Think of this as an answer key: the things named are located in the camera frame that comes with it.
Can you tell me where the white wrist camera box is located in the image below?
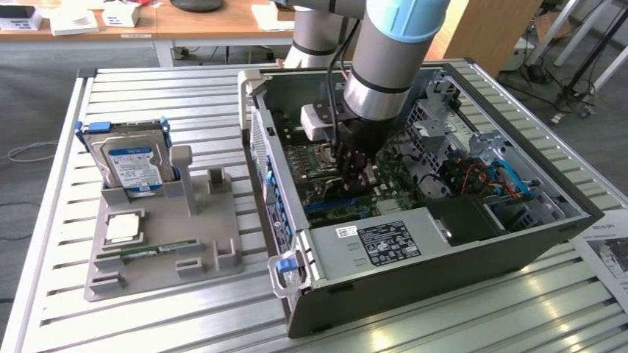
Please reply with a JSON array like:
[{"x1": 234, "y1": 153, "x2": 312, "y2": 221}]
[{"x1": 298, "y1": 104, "x2": 344, "y2": 141}]

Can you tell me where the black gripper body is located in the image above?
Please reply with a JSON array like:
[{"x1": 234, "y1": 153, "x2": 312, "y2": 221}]
[{"x1": 336, "y1": 116, "x2": 394, "y2": 157}]

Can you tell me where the white paper stack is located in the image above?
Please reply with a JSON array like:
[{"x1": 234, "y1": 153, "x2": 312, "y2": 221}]
[{"x1": 250, "y1": 3, "x2": 296, "y2": 32}]

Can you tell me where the black round object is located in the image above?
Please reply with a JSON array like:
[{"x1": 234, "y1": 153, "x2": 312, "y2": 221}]
[{"x1": 169, "y1": 0, "x2": 225, "y2": 13}]

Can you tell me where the blue wire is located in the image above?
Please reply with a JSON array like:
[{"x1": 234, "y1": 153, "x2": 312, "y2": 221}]
[{"x1": 488, "y1": 157, "x2": 537, "y2": 202}]

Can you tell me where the black and white box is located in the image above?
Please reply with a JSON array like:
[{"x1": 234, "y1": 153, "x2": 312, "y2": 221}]
[{"x1": 0, "y1": 5, "x2": 44, "y2": 32}]

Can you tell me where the silver CPU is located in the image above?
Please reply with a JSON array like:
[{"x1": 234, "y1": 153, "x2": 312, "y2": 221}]
[{"x1": 102, "y1": 215, "x2": 144, "y2": 246}]

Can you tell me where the black open PC case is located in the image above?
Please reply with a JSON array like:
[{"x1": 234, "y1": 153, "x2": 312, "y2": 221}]
[{"x1": 236, "y1": 57, "x2": 605, "y2": 340}]

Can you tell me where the black graphics card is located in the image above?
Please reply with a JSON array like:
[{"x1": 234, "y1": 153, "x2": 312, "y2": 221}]
[{"x1": 318, "y1": 176, "x2": 369, "y2": 202}]

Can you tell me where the grey parts rack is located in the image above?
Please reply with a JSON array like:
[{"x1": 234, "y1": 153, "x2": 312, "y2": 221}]
[{"x1": 84, "y1": 145, "x2": 246, "y2": 304}]

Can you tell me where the black wheeled stand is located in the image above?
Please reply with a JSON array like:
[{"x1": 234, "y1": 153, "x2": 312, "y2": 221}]
[{"x1": 552, "y1": 14, "x2": 628, "y2": 119}]

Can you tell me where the printed paper sheet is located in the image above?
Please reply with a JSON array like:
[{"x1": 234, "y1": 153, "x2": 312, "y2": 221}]
[{"x1": 568, "y1": 209, "x2": 628, "y2": 306}]

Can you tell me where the wooden desk white frame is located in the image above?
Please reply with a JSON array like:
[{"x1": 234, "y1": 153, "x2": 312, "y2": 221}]
[
  {"x1": 154, "y1": 0, "x2": 433, "y2": 68},
  {"x1": 0, "y1": 7, "x2": 157, "y2": 51}
]

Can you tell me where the green RAM stick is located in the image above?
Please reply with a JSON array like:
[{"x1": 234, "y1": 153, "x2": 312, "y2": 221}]
[
  {"x1": 304, "y1": 171, "x2": 340, "y2": 189},
  {"x1": 96, "y1": 240, "x2": 198, "y2": 263}
]

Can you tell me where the blue expansion slot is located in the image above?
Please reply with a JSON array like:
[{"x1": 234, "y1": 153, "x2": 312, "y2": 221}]
[{"x1": 302, "y1": 196, "x2": 358, "y2": 213}]

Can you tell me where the white cardboard box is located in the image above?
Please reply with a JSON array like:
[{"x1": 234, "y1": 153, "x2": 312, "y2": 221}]
[{"x1": 100, "y1": 7, "x2": 142, "y2": 29}]

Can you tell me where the white electronics box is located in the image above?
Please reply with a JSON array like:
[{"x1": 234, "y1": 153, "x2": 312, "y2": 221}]
[{"x1": 500, "y1": 36, "x2": 536, "y2": 73}]

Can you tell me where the green motherboard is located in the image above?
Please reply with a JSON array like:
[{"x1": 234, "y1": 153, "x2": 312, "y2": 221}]
[{"x1": 272, "y1": 110, "x2": 428, "y2": 229}]

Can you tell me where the hard disk with blue caddy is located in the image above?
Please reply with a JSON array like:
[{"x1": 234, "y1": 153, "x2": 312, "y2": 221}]
[{"x1": 72, "y1": 117, "x2": 172, "y2": 200}]

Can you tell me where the red orange wire bundle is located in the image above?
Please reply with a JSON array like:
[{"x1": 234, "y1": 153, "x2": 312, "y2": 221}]
[{"x1": 458, "y1": 161, "x2": 494, "y2": 194}]

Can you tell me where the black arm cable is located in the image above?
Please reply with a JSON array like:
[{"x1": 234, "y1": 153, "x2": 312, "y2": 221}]
[{"x1": 325, "y1": 18, "x2": 362, "y2": 155}]

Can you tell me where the metal CPU socket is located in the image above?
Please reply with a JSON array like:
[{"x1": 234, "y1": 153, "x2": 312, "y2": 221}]
[{"x1": 312, "y1": 143, "x2": 337, "y2": 173}]

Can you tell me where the white table frame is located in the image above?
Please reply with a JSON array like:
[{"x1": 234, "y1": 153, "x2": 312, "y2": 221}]
[{"x1": 532, "y1": 0, "x2": 628, "y2": 95}]

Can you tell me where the metal disk bay cage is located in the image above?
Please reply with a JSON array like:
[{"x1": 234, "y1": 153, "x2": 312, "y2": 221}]
[{"x1": 406, "y1": 75, "x2": 496, "y2": 192}]

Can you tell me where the wooden cabinet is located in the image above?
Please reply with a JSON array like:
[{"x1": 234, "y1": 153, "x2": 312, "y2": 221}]
[{"x1": 425, "y1": 0, "x2": 545, "y2": 76}]

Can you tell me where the grey power supply unit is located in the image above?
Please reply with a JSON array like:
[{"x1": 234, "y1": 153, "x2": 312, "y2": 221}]
[{"x1": 306, "y1": 206, "x2": 454, "y2": 283}]

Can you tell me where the white floor cable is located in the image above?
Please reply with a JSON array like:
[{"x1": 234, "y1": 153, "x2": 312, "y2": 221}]
[{"x1": 6, "y1": 141, "x2": 60, "y2": 163}]

